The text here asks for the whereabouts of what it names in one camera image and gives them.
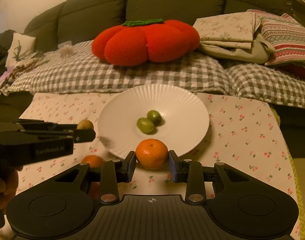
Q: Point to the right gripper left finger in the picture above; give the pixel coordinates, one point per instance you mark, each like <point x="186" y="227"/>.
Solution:
<point x="112" y="173"/>

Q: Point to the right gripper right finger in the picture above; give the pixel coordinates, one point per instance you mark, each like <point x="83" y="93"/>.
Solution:
<point x="189" y="172"/>

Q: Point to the orange tangerine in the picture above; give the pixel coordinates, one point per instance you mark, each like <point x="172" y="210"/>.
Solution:
<point x="152" y="154"/>
<point x="94" y="161"/>

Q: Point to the orange tangerine top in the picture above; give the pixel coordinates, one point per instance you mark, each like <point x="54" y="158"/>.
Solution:
<point x="152" y="154"/>

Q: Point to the brown kiwi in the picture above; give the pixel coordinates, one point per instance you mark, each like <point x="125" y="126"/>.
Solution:
<point x="85" y="124"/>

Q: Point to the large green tomato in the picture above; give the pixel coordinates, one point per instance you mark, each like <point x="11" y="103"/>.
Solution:
<point x="145" y="125"/>

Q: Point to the small green fruit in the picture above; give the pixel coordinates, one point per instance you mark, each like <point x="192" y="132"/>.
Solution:
<point x="154" y="116"/>

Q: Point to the person left hand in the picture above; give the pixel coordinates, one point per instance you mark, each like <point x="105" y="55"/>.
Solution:
<point x="8" y="188"/>

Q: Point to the white ribbed plate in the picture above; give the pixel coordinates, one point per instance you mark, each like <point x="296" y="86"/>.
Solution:
<point x="170" y="114"/>

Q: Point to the grey checkered blanket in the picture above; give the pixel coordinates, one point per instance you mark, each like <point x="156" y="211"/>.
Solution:
<point x="83" y="72"/>

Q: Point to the floral fabric at sofa edge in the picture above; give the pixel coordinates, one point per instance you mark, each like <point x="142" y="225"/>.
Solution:
<point x="26" y="65"/>

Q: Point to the small white embroidered pillow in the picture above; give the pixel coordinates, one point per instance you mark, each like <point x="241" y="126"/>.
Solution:
<point x="22" y="46"/>

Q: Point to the clear cotton swab box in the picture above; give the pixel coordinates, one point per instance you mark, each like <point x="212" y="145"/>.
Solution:
<point x="65" y="49"/>

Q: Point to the dark grey sofa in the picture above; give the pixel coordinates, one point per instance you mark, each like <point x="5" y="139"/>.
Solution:
<point x="53" y="22"/>

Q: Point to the red pumpkin plush cushion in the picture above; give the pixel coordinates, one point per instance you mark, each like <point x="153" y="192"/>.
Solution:
<point x="135" y="42"/>

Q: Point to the folded floral beige bedding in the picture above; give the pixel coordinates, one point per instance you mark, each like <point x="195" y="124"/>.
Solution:
<point x="235" y="36"/>

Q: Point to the striped patterned pillow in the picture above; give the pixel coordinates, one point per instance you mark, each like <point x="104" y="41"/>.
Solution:
<point x="285" y="34"/>

